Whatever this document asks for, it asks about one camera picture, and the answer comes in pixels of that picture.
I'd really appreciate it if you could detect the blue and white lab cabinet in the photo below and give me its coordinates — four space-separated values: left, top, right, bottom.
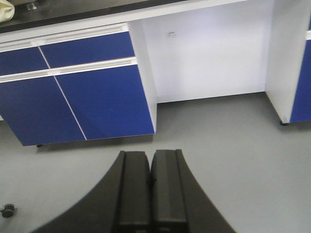
0 20 157 146

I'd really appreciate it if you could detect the blue right lab cabinet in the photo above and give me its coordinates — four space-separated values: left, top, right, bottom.
265 0 311 124

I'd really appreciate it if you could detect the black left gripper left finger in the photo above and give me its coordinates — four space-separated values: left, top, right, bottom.
35 151 151 233

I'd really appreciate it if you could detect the cream cloth bag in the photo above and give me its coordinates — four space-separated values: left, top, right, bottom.
0 0 15 22

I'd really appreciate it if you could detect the black caster wheel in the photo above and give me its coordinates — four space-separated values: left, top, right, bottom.
0 203 15 218

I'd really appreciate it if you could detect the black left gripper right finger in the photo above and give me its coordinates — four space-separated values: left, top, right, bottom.
151 150 234 233

